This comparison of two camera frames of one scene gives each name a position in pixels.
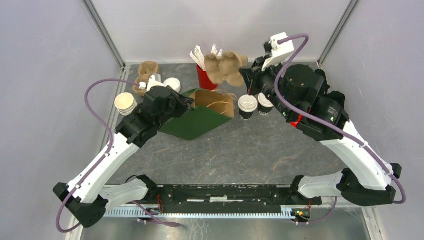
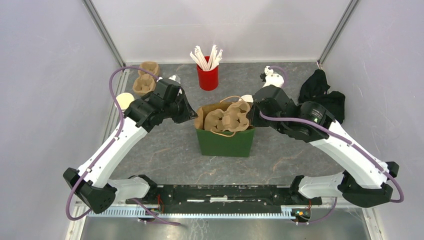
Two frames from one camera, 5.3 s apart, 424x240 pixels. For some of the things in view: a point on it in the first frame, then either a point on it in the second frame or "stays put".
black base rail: (170, 196) stays put
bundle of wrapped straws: (200, 59) stays put
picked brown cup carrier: (226, 68) -> (234, 118)
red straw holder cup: (205, 81) stays put
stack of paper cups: (125, 103) stays put
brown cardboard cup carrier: (146, 69) stays put
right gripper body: (263, 81) -> (258, 120)
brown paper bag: (222, 102) -> (224, 118)
